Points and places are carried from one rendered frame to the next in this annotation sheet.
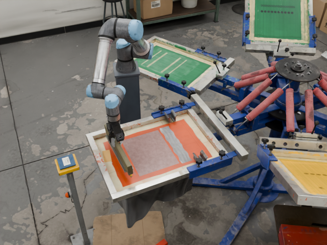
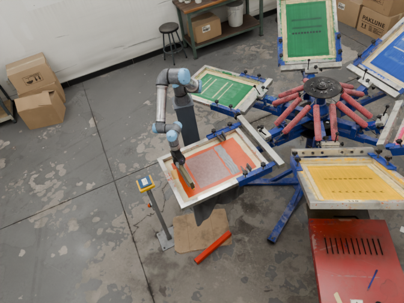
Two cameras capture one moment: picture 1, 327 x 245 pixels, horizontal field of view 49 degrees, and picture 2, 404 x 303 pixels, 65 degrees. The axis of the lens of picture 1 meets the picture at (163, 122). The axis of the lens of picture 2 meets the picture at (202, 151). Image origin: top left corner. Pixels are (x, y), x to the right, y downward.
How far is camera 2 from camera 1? 0.37 m
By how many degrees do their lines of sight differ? 8
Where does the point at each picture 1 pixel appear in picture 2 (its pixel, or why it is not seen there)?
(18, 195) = (113, 205)
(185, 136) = (234, 151)
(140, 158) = (200, 174)
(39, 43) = (113, 76)
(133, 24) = (181, 73)
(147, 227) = (214, 222)
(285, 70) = (312, 89)
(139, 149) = (199, 166)
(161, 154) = (216, 169)
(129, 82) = (186, 112)
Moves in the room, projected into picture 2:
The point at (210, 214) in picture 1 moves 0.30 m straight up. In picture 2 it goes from (264, 207) to (264, 190)
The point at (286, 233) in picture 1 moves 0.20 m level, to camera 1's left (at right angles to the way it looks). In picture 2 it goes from (312, 225) to (281, 227)
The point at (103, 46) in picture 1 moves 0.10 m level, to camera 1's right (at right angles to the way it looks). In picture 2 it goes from (160, 92) to (174, 91)
